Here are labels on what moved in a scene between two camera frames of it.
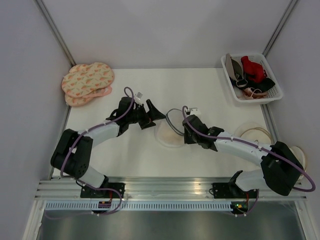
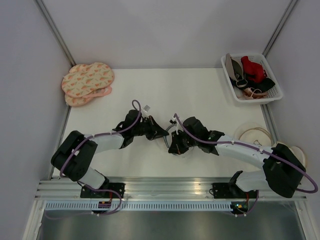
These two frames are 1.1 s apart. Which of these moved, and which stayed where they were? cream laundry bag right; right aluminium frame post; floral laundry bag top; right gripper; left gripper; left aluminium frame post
Moved: right gripper; left gripper
Stayed: left aluminium frame post; cream laundry bag right; floral laundry bag top; right aluminium frame post
